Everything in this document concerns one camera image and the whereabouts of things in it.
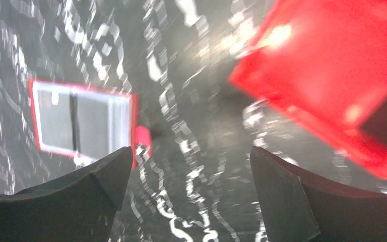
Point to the black credit card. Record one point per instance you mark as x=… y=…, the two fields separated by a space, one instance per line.
x=55 y=119

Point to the red leather card holder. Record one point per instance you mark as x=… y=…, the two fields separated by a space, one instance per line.
x=124 y=129

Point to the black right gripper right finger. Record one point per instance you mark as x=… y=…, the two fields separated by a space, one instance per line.
x=299 y=205

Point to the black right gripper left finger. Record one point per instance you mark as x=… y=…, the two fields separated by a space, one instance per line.
x=78 y=206

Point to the red plastic bin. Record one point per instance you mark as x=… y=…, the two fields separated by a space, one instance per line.
x=324 y=65

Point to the black VIP card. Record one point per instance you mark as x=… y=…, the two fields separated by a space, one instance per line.
x=92 y=116

